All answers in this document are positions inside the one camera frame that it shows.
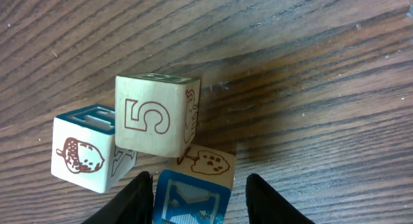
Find white cream block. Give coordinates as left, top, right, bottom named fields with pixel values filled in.
left=51, top=105, right=137, bottom=194

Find blue X block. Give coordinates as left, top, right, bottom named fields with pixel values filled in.
left=152, top=144, right=236, bottom=224

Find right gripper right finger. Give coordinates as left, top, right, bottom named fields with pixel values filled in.
left=246, top=174, right=314, bottom=224

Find white block red drawing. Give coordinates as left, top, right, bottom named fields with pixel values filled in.
left=115, top=73, right=201, bottom=158

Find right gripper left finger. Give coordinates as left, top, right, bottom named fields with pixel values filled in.
left=82, top=171, right=154, bottom=224

